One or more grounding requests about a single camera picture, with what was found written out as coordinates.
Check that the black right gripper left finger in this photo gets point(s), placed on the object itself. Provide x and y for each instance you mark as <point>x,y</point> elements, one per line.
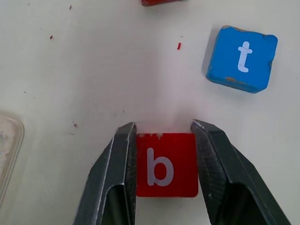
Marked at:
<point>110,173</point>

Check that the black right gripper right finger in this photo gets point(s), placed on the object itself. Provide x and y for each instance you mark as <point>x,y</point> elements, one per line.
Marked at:
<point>225,168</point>

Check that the clear plastic tray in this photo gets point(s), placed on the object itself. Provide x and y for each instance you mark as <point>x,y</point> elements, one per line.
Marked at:
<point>8,150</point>

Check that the blue letter t block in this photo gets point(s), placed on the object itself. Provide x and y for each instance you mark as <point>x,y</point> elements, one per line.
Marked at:
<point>234,58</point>

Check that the red letter b block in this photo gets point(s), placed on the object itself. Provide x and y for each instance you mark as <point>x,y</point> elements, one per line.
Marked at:
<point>182,150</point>

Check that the red wooden block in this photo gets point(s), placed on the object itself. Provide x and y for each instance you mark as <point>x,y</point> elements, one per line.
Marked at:
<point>159,2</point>

